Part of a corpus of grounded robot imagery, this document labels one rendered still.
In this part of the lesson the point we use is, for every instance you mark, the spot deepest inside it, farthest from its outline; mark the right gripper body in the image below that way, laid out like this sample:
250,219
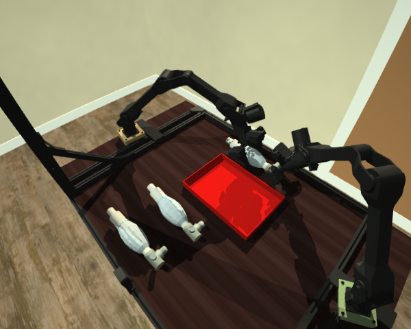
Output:
275,175

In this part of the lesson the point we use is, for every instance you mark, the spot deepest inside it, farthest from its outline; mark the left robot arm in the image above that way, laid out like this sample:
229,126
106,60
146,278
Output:
224,103

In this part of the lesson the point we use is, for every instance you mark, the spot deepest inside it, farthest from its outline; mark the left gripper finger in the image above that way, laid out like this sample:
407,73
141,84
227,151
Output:
259,147
244,159

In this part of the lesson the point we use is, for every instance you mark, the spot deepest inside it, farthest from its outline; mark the red tray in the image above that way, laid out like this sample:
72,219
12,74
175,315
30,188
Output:
230,191

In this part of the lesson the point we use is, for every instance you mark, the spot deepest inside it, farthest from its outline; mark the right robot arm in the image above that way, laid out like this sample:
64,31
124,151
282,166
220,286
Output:
381,188

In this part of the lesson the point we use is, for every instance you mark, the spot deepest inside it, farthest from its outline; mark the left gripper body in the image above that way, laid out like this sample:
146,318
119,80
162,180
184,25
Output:
238,151

